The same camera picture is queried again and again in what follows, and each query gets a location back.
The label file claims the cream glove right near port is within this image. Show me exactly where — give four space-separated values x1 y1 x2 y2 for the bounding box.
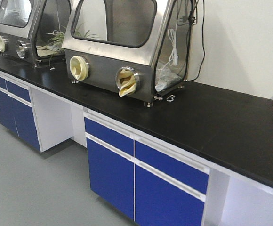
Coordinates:
115 67 140 97

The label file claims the cream glove port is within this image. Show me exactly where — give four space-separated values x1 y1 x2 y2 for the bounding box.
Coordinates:
115 67 140 97
70 56 89 81

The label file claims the near stainless steel glove box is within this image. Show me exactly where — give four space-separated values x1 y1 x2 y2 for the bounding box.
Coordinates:
62 0 197 105

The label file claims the stainless steel glove box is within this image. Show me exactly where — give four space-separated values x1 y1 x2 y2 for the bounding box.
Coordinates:
62 0 197 105
0 0 72 66

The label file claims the blue white lab cabinet near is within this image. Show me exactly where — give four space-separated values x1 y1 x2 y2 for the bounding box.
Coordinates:
83 108 273 226

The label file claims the blue white lab cabinet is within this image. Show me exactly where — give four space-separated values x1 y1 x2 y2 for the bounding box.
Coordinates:
0 71 86 152
83 108 273 226

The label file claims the cream glove left near port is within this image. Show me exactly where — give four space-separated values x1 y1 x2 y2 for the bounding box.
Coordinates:
70 56 89 81

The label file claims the blue white lab cabinet far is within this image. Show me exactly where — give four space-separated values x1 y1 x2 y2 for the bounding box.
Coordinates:
0 71 86 152

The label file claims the far stainless steel glove box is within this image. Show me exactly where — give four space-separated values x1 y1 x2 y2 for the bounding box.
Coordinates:
0 0 72 66

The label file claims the cream glove far box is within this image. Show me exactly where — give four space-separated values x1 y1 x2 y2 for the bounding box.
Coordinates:
0 35 8 53

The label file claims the white cable inside box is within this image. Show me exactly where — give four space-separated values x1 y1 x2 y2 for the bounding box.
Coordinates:
155 28 185 92

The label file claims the black power cable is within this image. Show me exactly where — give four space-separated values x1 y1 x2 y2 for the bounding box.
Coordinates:
179 0 206 82

